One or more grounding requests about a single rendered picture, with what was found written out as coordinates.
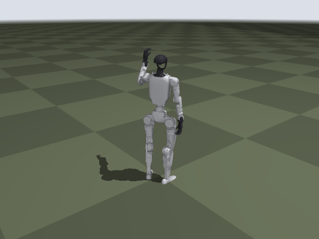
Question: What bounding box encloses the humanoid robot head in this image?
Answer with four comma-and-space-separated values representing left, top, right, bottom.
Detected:
154, 55, 167, 77

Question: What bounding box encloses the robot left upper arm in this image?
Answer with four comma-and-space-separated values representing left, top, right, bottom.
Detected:
137, 73, 150, 86

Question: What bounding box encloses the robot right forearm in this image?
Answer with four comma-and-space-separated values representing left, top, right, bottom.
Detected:
175, 97, 184, 120

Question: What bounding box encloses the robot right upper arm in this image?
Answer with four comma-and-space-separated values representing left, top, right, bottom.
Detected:
169, 77, 180, 103

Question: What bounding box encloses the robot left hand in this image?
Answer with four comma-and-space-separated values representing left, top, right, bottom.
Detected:
143, 48, 151, 67

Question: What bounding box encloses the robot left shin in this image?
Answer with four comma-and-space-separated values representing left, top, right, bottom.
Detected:
146, 143, 153, 174

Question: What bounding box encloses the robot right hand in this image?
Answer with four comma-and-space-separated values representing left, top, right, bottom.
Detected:
175, 117, 183, 135

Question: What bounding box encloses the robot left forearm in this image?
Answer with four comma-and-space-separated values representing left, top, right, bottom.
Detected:
137, 62, 148, 83

